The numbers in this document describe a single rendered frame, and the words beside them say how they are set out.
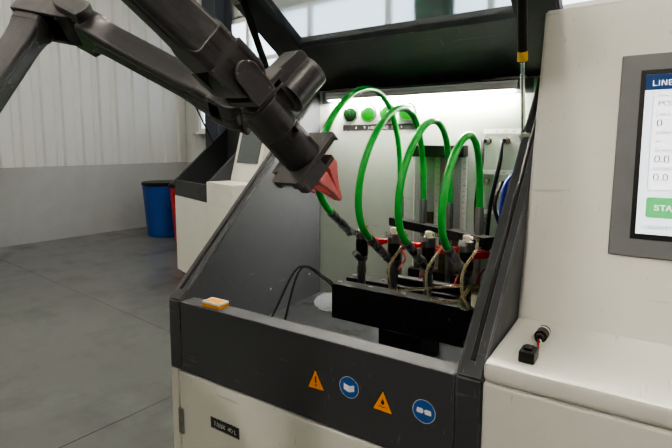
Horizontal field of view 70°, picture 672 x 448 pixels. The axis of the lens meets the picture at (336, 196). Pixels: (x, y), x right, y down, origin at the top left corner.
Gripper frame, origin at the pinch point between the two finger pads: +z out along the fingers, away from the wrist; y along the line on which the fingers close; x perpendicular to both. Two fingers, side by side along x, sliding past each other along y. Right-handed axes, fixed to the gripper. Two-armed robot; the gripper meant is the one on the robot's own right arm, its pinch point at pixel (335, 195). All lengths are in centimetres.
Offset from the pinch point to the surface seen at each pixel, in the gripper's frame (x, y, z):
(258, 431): 21, -36, 32
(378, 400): -4.6, -21.2, 27.1
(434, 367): -13.5, -13.4, 23.9
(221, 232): 47.6, -5.3, 12.4
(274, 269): 51, -2, 34
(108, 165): 692, 109, 133
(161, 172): 706, 157, 203
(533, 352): -26.0, -5.9, 25.2
